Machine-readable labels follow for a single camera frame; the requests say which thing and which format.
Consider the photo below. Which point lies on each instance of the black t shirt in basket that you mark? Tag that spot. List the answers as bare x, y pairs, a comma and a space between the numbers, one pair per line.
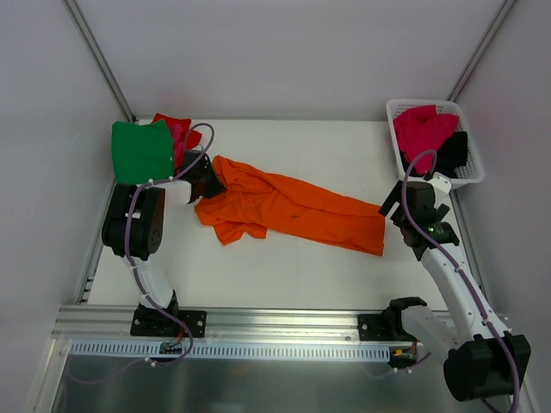
451, 150

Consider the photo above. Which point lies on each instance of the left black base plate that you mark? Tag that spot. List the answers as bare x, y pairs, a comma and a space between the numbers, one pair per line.
151, 323

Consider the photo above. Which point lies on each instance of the red folded t shirt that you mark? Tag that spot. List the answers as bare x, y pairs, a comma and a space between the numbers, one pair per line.
192, 139

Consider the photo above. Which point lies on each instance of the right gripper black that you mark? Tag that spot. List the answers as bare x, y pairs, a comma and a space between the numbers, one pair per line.
391, 203

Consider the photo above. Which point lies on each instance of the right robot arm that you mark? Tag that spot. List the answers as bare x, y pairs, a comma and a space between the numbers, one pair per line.
481, 358

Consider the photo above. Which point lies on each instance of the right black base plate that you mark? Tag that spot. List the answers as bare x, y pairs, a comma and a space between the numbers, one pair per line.
374, 327

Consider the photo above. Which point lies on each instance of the pink folded t shirt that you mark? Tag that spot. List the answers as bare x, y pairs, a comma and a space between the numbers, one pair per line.
178, 134

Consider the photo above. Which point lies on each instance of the aluminium mounting rail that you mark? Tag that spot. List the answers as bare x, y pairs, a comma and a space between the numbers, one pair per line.
222, 325

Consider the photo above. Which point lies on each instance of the orange t shirt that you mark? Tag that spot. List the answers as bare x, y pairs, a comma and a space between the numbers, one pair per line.
256, 202

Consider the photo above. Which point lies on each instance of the magenta t shirt in basket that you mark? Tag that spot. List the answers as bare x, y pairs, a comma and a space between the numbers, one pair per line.
423, 128

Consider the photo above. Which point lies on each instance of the white slotted cable duct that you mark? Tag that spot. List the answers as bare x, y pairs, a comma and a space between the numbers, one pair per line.
234, 351

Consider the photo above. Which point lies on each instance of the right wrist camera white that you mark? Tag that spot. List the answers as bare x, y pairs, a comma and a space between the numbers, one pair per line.
441, 186

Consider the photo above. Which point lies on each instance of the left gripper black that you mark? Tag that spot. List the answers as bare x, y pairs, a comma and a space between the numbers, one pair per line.
211, 181

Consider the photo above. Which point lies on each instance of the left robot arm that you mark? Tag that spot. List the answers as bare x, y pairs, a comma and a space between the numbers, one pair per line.
133, 227

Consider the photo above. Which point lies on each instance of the green folded t shirt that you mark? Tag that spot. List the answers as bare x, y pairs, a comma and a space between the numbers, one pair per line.
141, 152

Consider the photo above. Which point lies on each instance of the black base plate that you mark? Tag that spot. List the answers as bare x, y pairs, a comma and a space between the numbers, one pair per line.
151, 323
374, 327

